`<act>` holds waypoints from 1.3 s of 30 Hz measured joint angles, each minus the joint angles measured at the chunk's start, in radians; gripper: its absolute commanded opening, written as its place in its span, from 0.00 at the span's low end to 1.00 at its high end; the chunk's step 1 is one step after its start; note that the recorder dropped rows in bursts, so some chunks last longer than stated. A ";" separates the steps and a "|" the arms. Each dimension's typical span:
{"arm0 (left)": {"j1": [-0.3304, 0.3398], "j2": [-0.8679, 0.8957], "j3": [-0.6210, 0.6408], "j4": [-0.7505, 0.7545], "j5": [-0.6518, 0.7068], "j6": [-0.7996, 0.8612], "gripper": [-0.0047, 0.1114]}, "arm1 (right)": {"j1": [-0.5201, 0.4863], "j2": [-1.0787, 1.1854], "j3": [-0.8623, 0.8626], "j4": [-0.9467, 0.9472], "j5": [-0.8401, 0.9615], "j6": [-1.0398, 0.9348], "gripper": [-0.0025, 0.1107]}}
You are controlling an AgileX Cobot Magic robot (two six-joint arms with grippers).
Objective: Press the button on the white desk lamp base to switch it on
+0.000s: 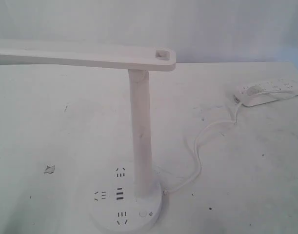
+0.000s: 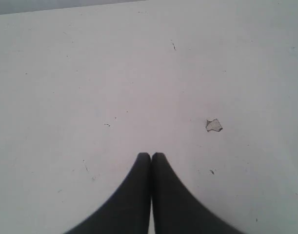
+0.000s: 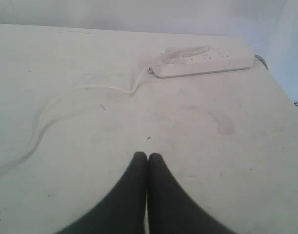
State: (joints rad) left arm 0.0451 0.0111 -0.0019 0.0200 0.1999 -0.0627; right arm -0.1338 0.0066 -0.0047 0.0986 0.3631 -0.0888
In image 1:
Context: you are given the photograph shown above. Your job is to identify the white power strip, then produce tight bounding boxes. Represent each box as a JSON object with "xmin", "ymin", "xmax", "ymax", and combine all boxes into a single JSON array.
[{"xmin": 233, "ymin": 78, "xmax": 298, "ymax": 107}]

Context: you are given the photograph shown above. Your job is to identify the white desk lamp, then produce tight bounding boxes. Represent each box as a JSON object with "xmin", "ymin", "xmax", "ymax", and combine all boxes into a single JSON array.
[{"xmin": 0, "ymin": 39, "xmax": 176, "ymax": 234}]

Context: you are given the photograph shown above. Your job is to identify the white power cable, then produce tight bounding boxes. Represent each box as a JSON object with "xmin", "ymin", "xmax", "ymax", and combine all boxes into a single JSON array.
[{"xmin": 162, "ymin": 96, "xmax": 240, "ymax": 196}]

